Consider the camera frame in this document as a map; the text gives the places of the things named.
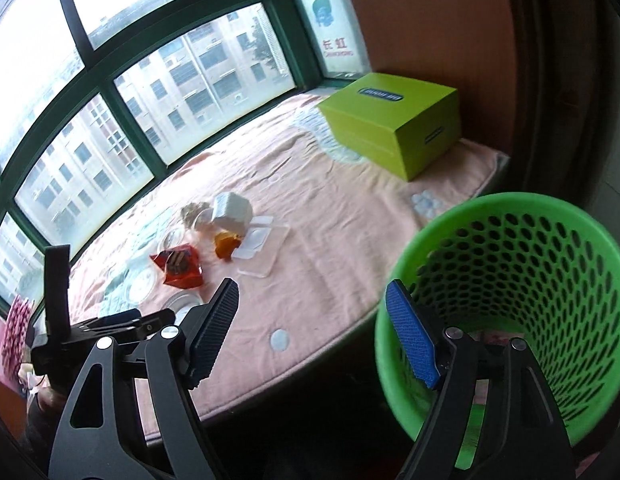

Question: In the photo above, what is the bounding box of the green window frame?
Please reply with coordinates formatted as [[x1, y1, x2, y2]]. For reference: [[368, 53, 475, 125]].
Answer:
[[0, 0, 371, 321]]

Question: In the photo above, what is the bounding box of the pink printed blanket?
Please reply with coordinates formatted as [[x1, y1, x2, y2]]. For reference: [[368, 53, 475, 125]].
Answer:
[[65, 87, 511, 436]]

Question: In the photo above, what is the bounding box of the pink patterned cloth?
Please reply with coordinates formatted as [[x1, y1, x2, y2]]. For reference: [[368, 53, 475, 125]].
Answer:
[[2, 295, 36, 376]]

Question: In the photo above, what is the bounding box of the beige crumpled paper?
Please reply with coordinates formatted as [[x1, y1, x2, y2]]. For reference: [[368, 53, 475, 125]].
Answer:
[[181, 201, 213, 231]]

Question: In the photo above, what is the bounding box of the green mesh plastic basket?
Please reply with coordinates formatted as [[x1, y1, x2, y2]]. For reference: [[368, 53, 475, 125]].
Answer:
[[374, 191, 620, 453]]

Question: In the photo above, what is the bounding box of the dark wooden door frame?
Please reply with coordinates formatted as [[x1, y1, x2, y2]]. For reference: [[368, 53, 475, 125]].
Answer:
[[505, 0, 616, 211]]

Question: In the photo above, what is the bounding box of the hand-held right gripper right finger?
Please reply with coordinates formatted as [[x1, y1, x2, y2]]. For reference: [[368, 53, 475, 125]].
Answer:
[[385, 280, 576, 480]]

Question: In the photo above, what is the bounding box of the lime green cardboard box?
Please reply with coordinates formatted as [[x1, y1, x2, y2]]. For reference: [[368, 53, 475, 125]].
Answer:
[[317, 72, 462, 182]]

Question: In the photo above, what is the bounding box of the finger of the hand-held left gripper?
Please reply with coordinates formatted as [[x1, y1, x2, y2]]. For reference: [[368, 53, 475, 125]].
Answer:
[[122, 308, 176, 343], [87, 309, 143, 333]]

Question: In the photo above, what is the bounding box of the brown wooden side panel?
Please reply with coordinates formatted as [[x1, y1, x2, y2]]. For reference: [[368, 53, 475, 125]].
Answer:
[[340, 0, 516, 151]]

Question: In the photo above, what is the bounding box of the leaf print window sticker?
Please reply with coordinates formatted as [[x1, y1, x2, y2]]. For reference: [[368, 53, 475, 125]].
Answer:
[[310, 0, 358, 61]]

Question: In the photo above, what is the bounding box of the clear plastic tray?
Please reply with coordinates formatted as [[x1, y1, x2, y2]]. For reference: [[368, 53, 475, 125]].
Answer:
[[232, 215, 291, 278]]

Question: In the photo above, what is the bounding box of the red snack packet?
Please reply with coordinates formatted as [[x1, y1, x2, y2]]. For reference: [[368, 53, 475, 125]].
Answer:
[[150, 244, 206, 290]]

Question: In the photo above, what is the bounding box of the orange wrapper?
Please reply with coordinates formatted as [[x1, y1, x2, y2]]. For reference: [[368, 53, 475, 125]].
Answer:
[[213, 230, 243, 261]]

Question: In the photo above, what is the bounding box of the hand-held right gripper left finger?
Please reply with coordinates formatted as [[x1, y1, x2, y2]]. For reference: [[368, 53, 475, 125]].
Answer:
[[47, 277, 241, 480]]

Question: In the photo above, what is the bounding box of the white plastic cup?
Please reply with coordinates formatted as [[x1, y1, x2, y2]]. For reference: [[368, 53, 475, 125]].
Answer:
[[210, 192, 254, 236]]

